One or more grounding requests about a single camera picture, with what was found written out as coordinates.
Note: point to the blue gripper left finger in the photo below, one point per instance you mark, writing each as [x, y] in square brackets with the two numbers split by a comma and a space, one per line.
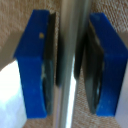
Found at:
[31, 66]

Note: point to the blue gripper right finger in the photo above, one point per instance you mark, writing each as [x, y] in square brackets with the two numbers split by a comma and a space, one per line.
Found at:
[110, 73]

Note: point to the brown drawer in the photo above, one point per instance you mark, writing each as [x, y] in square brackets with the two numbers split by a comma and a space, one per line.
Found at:
[13, 20]

